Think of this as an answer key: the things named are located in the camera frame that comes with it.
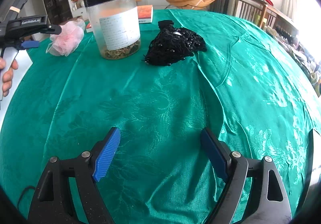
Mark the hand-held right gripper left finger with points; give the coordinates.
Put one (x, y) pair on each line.
(106, 156)

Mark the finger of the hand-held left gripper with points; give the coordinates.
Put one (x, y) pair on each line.
(52, 29)
(31, 44)

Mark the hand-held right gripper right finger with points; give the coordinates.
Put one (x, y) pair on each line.
(214, 156)

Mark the pink bath pouf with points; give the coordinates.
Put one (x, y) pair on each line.
(66, 38)

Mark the person's left hand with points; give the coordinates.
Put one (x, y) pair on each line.
(8, 76)

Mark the clear jar with black lid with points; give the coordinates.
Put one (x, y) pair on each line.
(110, 8)

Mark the green patterned tablecloth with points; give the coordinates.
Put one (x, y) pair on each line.
(163, 103)

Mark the orange book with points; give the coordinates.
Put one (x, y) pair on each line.
(145, 13)

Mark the pile of assorted clutter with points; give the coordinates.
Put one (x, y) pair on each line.
(298, 56)

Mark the dark wooden chair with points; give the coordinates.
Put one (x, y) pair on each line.
(250, 8)
(280, 19)

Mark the red cloth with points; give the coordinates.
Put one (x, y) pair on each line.
(267, 0)

